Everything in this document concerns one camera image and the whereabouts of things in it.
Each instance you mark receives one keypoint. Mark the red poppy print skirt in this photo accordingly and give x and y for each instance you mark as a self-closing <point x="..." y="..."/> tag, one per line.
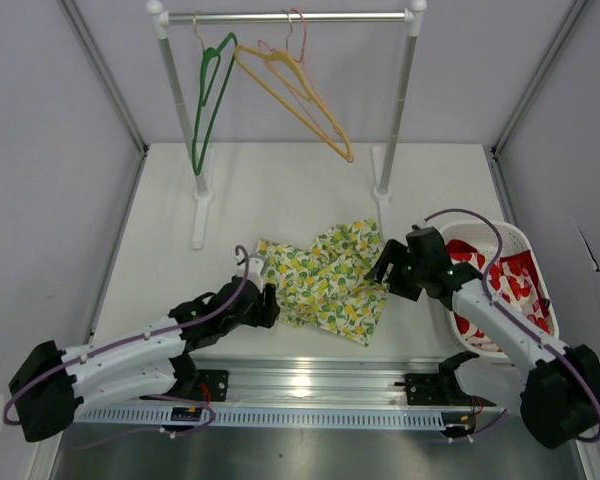
<point x="514" y="278"/>

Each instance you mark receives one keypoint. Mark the aluminium mounting rail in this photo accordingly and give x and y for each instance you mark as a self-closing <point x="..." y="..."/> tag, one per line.
<point x="300" y="382"/>

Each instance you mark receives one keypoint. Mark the white plastic laundry basket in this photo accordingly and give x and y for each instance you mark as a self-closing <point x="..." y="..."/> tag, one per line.
<point x="502" y="240"/>

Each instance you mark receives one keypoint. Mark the green clothes hanger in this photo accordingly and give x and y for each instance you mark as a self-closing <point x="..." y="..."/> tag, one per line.
<point x="210" y="64"/>

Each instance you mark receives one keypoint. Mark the pink clothes hanger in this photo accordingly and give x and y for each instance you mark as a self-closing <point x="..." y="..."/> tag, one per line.
<point x="292" y="72"/>

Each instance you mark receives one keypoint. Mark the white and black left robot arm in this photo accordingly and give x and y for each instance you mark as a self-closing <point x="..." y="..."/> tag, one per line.
<point x="187" y="327"/>

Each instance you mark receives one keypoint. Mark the white and silver clothes rack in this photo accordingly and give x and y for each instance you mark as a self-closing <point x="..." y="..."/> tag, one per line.
<point x="382" y="158"/>

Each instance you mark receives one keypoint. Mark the slotted grey cable duct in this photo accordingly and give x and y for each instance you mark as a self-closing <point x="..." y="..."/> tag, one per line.
<point x="228" y="416"/>

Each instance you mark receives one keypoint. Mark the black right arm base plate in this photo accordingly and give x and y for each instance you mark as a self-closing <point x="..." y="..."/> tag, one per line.
<point x="436" y="389"/>

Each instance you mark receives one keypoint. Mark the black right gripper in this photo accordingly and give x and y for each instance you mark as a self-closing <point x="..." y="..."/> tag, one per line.
<point x="394" y="252"/>

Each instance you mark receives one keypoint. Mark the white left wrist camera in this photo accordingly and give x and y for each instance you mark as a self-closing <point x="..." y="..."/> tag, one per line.
<point x="253" y="269"/>

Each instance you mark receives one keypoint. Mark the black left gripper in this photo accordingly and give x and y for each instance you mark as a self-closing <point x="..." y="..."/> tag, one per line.
<point x="265" y="313"/>

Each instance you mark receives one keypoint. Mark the yellow clothes hanger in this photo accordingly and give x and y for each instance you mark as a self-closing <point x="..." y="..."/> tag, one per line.
<point x="244" y="53"/>

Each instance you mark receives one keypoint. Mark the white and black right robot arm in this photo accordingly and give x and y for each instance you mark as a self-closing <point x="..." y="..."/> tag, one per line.
<point x="560" y="399"/>

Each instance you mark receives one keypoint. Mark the lemon print skirt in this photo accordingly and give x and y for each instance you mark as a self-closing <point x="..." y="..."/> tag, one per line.
<point x="325" y="285"/>

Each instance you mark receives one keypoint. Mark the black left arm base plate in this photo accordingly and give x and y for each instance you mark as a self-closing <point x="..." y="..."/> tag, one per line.
<point x="211" y="385"/>

